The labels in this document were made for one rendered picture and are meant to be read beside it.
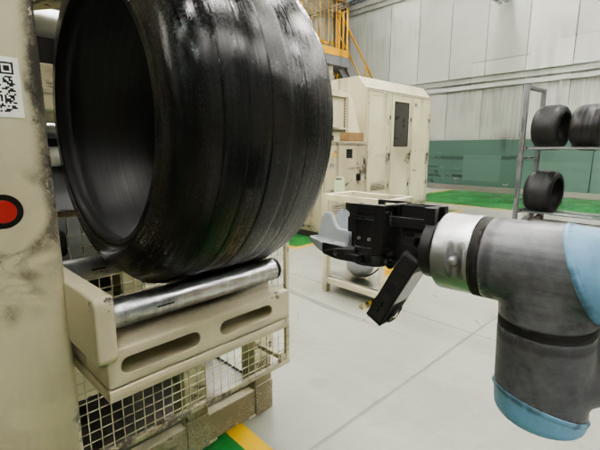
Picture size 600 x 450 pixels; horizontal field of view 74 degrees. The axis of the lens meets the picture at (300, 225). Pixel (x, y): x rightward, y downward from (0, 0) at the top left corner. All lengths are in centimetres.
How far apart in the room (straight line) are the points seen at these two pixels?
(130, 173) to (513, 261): 88
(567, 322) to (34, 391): 69
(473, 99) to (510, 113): 107
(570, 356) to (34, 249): 66
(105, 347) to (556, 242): 55
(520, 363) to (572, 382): 5
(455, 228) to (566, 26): 1153
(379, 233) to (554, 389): 24
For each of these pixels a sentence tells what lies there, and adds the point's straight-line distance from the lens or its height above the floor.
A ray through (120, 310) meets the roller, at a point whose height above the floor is 91.
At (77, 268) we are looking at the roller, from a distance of 92.
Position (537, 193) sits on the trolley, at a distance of 571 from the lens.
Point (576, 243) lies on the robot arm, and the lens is 44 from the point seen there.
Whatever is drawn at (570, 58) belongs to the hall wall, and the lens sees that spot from 1177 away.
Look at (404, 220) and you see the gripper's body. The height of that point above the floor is 106.
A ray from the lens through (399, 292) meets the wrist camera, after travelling 53.
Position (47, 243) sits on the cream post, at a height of 101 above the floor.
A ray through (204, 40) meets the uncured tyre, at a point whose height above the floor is 128.
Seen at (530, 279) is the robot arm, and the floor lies 102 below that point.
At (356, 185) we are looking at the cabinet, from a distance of 557.
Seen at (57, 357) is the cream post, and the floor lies 83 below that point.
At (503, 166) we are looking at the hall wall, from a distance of 1188.
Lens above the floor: 114
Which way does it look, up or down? 11 degrees down
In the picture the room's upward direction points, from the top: straight up
